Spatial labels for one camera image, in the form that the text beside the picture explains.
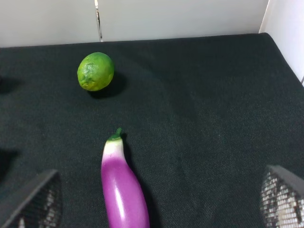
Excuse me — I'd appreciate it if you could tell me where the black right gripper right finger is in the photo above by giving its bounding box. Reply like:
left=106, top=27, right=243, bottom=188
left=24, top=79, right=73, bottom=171
left=260, top=165, right=304, bottom=228

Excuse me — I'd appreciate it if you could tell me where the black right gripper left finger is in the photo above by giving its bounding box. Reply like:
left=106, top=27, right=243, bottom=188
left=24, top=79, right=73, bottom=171
left=0, top=170, right=63, bottom=228

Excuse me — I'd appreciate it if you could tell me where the purple toy eggplant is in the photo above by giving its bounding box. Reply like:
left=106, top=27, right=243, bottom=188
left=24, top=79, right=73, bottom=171
left=101, top=127, right=150, bottom=228

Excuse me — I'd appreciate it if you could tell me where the black table cloth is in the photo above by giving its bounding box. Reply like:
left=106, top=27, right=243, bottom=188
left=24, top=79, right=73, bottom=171
left=0, top=34, right=304, bottom=228

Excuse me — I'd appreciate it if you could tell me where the green lime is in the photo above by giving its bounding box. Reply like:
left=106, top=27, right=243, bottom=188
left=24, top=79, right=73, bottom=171
left=77, top=52, right=114, bottom=92

